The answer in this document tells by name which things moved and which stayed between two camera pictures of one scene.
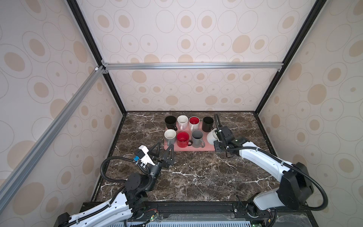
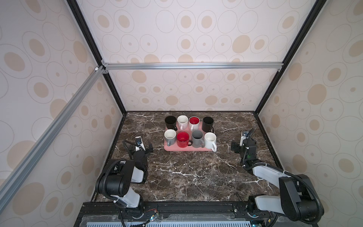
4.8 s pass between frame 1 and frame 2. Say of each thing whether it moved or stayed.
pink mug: stayed
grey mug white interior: stayed
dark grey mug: stayed
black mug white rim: stayed
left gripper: moved
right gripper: moved
